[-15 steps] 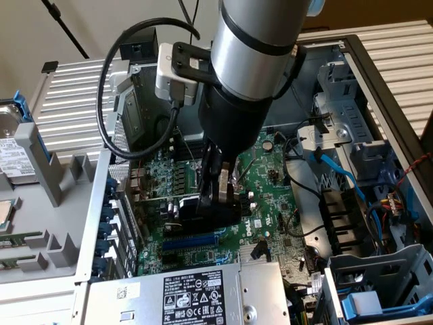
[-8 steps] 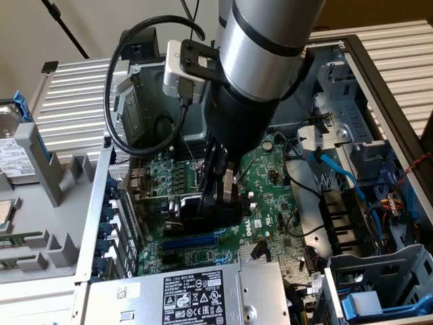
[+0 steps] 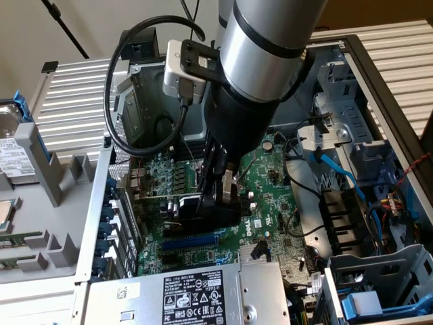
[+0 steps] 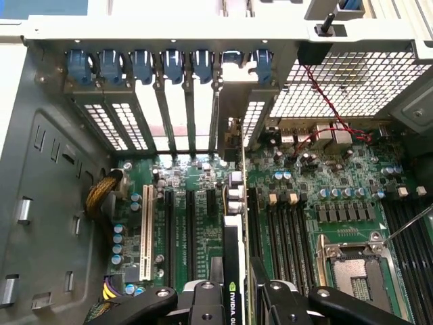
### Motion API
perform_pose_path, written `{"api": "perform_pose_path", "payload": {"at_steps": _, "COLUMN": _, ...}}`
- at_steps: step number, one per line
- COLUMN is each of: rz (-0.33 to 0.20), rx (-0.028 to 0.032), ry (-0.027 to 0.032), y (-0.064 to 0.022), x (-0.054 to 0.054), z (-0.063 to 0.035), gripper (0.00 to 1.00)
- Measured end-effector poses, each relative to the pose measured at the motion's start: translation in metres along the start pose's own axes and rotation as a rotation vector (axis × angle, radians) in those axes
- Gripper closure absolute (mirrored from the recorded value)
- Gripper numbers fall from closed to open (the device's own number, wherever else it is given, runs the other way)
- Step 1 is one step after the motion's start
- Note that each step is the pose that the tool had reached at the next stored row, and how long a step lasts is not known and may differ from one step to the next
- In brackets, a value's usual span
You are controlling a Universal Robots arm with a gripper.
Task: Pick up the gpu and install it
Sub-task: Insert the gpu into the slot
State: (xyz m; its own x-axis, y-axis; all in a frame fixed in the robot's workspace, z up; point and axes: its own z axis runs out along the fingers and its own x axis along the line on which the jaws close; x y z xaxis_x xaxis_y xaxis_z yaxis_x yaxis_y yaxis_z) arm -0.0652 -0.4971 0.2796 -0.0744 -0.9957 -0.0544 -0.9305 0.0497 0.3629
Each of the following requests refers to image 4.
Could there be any CPU socket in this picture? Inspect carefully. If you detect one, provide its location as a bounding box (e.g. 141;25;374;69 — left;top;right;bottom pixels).
315;231;397;316

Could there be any open PC case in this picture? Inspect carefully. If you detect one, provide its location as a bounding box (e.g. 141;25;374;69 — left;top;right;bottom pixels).
0;13;433;325

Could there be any green motherboard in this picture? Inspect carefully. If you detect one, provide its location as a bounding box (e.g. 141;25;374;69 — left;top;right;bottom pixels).
108;128;433;325

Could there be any short black expansion slot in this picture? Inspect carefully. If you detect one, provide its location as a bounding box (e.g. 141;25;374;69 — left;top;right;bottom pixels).
205;188;217;219

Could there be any yellow braided power cable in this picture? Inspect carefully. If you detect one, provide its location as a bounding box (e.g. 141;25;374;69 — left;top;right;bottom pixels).
83;167;132;221

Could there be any white expansion slot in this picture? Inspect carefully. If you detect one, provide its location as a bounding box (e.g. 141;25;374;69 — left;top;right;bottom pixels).
139;183;154;282

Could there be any long black expansion slot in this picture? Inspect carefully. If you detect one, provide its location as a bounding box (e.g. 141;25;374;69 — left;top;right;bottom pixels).
185;188;198;282
247;187;261;261
164;188;176;289

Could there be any black intrusion switch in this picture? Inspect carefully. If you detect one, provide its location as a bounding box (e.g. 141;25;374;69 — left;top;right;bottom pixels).
297;41;334;67

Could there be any thin metal locking lever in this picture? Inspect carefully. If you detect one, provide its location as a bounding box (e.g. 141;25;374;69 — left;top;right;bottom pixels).
383;204;433;244

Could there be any red black twisted wire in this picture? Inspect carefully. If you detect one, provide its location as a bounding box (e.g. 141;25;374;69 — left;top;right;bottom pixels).
292;63;373;159

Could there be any black RAM slot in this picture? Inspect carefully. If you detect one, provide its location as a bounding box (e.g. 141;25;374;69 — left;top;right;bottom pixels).
296;202;318;296
288;202;308;293
405;198;433;306
266;202;284;282
277;202;299;284
418;198;433;259
381;198;413;325
394;198;428;325

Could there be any blue slot clip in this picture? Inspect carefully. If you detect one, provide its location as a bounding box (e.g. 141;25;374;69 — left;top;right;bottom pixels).
190;49;214;85
131;49;155;86
66;49;93;86
162;48;185;85
253;48;275;86
99;49;124;86

